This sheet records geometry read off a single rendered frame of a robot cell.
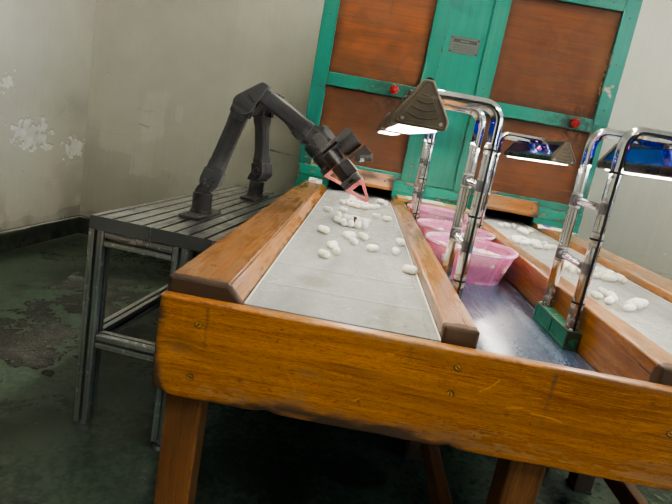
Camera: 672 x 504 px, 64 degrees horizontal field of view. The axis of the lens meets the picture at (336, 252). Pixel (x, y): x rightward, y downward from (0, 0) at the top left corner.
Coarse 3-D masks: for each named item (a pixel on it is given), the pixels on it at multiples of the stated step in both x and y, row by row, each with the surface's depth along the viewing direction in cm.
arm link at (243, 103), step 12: (264, 84) 165; (240, 96) 165; (252, 96) 165; (264, 96) 167; (276, 96) 167; (240, 108) 166; (252, 108) 166; (276, 108) 168; (288, 108) 168; (288, 120) 169; (300, 120) 169; (300, 132) 170; (312, 132) 170; (324, 132) 170; (312, 144) 170
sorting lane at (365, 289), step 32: (320, 224) 160; (384, 224) 182; (288, 256) 115; (352, 256) 126; (384, 256) 132; (256, 288) 89; (288, 288) 93; (320, 288) 96; (352, 288) 100; (384, 288) 104; (416, 288) 108; (352, 320) 83; (384, 320) 85; (416, 320) 88
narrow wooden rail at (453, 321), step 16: (400, 208) 214; (400, 224) 181; (416, 224) 178; (416, 240) 148; (416, 256) 127; (432, 256) 130; (432, 272) 113; (432, 288) 100; (448, 288) 102; (432, 304) 94; (448, 304) 92; (448, 320) 83; (464, 320) 84; (448, 336) 81; (464, 336) 81
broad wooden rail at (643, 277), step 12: (540, 228) 244; (576, 240) 215; (600, 252) 193; (600, 264) 181; (612, 264) 173; (624, 264) 175; (636, 264) 180; (636, 276) 158; (648, 276) 160; (660, 276) 164; (648, 288) 150; (660, 288) 145
